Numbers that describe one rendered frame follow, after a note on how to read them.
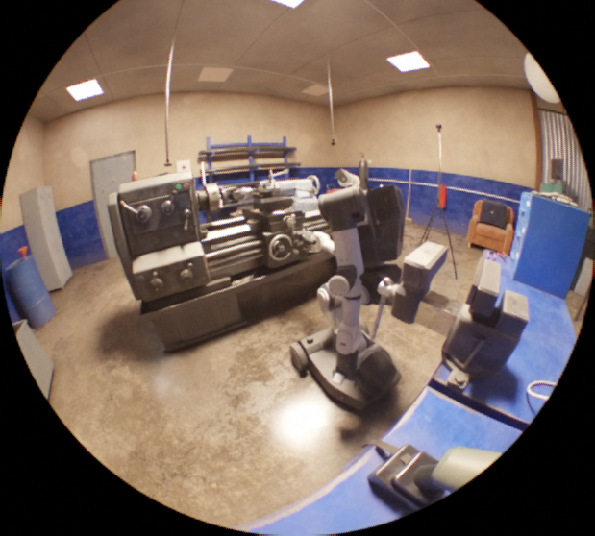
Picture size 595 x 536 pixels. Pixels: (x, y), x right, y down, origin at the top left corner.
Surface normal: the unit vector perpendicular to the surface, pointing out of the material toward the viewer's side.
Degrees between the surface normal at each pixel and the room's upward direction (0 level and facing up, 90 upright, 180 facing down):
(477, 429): 0
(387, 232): 81
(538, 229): 90
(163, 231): 90
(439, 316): 90
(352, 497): 0
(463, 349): 88
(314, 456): 0
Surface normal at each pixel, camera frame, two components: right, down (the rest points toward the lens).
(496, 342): -0.81, 0.19
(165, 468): -0.04, -0.94
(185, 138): 0.59, 0.24
